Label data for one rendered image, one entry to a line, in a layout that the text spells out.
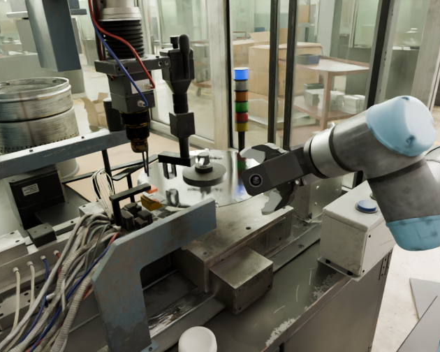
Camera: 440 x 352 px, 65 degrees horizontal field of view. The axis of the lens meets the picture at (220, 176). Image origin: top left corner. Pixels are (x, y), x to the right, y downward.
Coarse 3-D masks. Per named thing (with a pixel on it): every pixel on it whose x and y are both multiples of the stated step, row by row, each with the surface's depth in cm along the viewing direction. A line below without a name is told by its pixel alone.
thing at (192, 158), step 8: (184, 144) 75; (168, 152) 79; (176, 152) 79; (184, 152) 76; (160, 160) 79; (168, 160) 78; (176, 160) 77; (184, 160) 76; (192, 160) 76; (176, 168) 80; (168, 176) 80; (176, 176) 81
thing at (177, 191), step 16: (224, 160) 94; (240, 160) 93; (144, 176) 86; (160, 176) 86; (240, 176) 84; (144, 192) 79; (160, 192) 78; (176, 192) 78; (192, 192) 78; (208, 192) 77; (224, 192) 77; (240, 192) 77
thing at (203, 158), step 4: (200, 152) 85; (204, 152) 85; (196, 156) 84; (200, 156) 83; (204, 156) 83; (208, 156) 84; (212, 156) 84; (216, 156) 84; (220, 156) 83; (200, 160) 82; (204, 160) 83; (208, 160) 84; (200, 164) 80; (204, 164) 84; (208, 164) 84
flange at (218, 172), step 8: (184, 168) 87; (192, 168) 87; (200, 168) 83; (208, 168) 84; (216, 168) 86; (224, 168) 87; (184, 176) 83; (192, 176) 83; (200, 176) 83; (208, 176) 83; (216, 176) 83; (224, 176) 84
